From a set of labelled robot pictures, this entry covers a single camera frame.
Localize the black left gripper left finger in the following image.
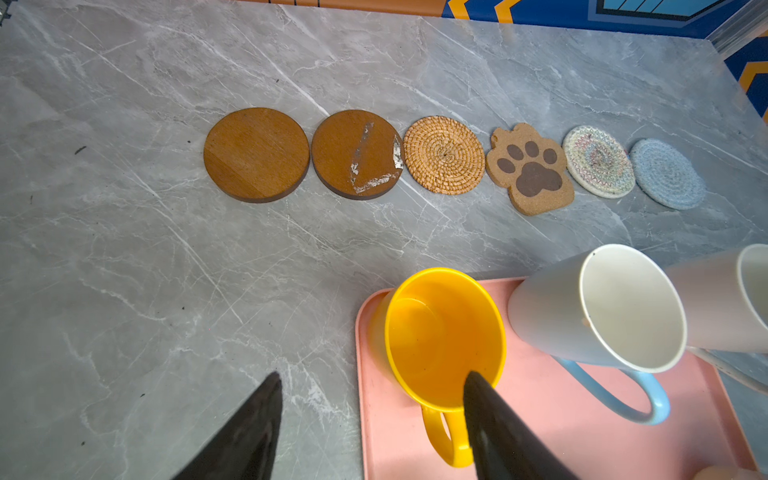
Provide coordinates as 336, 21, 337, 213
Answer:
175, 372, 283, 479

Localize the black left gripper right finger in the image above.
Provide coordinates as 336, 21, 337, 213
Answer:
463, 371, 576, 479

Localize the cork paw print coaster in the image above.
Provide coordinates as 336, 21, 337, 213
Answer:
486, 123, 575, 216

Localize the matte round wooden coaster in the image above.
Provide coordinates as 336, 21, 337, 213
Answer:
203, 108, 310, 203

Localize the woven rattan round coaster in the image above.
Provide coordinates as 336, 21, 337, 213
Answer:
404, 116, 485, 195

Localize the multicolour woven round coaster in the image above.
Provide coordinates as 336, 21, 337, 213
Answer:
562, 125, 636, 199

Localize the glossy round wooden coaster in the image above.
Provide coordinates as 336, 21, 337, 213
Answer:
311, 110, 405, 200

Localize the light blue woven coaster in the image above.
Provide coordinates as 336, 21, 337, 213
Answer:
629, 138, 706, 210

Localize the pink rectangular tray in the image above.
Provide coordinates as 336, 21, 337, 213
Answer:
356, 290, 757, 479

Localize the yellow mug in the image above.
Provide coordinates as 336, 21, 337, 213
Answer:
367, 268, 507, 468

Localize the light blue mug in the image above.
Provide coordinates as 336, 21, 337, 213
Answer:
507, 244, 688, 425

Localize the white mug back right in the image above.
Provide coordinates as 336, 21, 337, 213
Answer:
664, 242, 768, 397

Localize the aluminium corner post right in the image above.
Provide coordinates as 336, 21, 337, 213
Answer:
706, 0, 768, 59

